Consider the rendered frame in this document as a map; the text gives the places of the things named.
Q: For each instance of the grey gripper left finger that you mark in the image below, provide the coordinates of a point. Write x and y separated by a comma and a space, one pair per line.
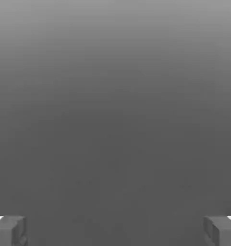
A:
7, 232

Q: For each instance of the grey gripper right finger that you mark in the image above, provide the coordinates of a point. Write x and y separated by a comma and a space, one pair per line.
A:
222, 232

